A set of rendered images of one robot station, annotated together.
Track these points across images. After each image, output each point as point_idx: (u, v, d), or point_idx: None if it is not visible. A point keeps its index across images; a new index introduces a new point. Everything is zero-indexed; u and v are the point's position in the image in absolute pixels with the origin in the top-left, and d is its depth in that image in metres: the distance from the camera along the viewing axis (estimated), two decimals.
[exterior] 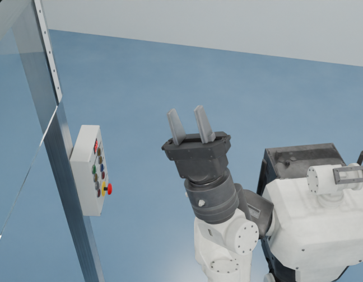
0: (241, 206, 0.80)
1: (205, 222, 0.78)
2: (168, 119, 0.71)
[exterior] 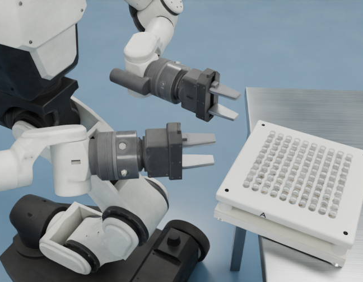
0: None
1: (87, 157, 0.71)
2: (210, 141, 0.73)
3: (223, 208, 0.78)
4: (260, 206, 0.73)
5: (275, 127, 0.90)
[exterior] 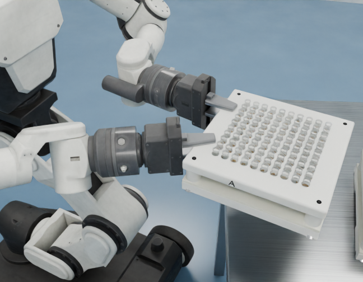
0: None
1: (86, 154, 0.70)
2: (210, 141, 0.73)
3: (191, 178, 0.72)
4: (228, 174, 0.68)
5: (252, 95, 0.84)
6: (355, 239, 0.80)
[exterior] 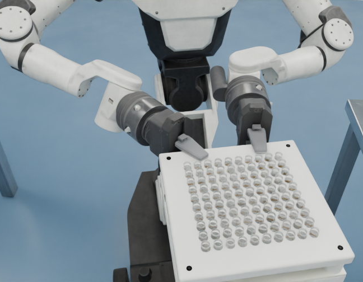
0: None
1: (117, 102, 0.82)
2: (195, 156, 0.70)
3: None
4: (168, 187, 0.66)
5: (296, 155, 0.71)
6: None
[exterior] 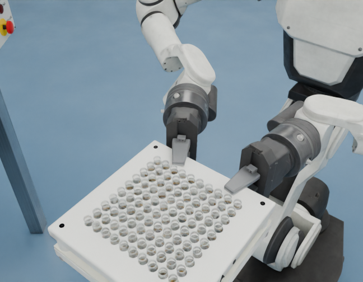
0: None
1: None
2: (172, 157, 0.70)
3: None
4: (125, 166, 0.69)
5: (256, 216, 0.61)
6: None
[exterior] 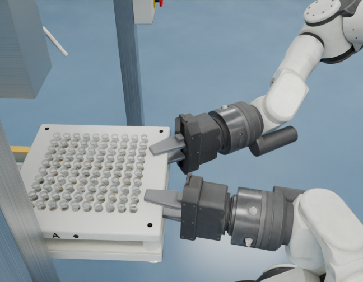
0: None
1: (248, 104, 0.81)
2: (153, 144, 0.72)
3: None
4: (125, 127, 0.77)
5: (130, 228, 0.60)
6: None
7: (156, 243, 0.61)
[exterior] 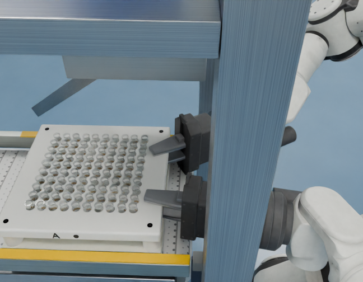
0: None
1: None
2: (153, 144, 0.72)
3: None
4: (125, 127, 0.77)
5: (130, 228, 0.60)
6: None
7: (156, 243, 0.61)
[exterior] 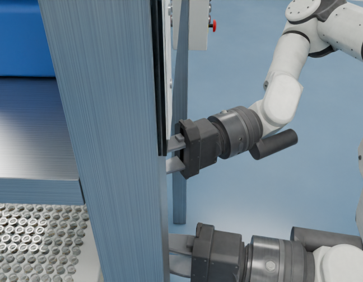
0: None
1: (247, 108, 0.82)
2: None
3: None
4: None
5: None
6: None
7: None
